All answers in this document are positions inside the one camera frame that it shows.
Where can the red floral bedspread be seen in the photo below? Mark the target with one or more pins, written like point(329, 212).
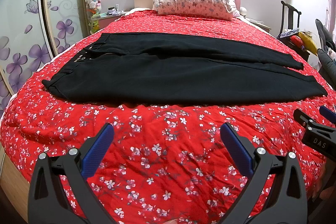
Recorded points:
point(166, 162)

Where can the floral white pillow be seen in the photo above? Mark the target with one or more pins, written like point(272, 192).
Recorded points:
point(217, 9)

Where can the floral sliding wardrobe door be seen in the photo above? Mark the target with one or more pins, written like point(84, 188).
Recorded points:
point(33, 32)

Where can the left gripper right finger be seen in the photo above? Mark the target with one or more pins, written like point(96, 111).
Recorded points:
point(286, 201)

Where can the black chair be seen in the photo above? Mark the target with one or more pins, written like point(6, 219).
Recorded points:
point(289, 30)

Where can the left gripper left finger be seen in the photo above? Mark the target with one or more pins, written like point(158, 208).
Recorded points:
point(48, 202)

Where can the left bedside table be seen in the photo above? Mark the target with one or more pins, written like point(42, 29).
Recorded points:
point(100, 21)

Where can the black pants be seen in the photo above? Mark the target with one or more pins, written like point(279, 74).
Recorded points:
point(177, 69)

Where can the right bedside table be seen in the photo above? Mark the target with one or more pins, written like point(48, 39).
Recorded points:
point(259, 24)

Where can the grey clothing pile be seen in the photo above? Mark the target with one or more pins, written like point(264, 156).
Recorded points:
point(326, 54)

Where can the bedside table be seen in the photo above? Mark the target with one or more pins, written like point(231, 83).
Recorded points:
point(259, 24)
point(100, 21)

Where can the plush toy stack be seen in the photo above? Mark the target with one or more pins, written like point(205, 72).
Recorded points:
point(93, 1)

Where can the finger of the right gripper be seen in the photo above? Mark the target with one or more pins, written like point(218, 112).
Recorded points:
point(317, 136)
point(328, 114)

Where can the red and yellow items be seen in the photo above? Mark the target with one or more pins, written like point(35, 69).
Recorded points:
point(304, 42)

